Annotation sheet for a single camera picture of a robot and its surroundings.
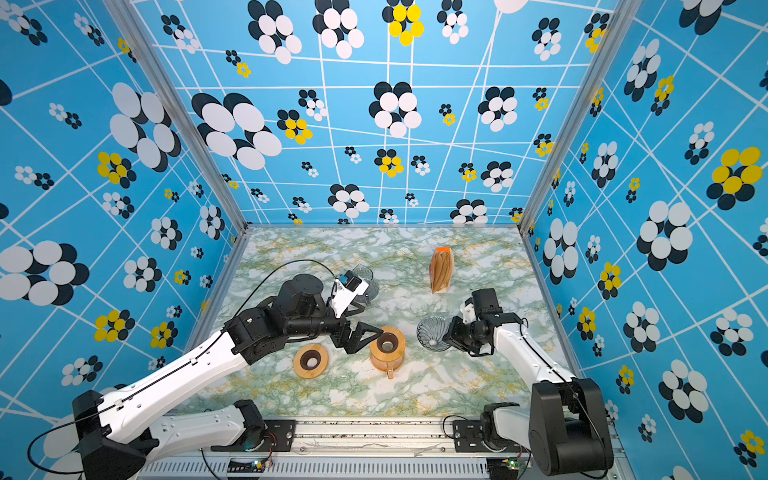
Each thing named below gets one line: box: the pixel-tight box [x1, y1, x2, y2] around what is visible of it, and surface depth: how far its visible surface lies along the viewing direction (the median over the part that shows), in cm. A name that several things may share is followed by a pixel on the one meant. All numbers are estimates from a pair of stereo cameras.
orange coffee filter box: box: [431, 247, 454, 294], surface depth 101 cm
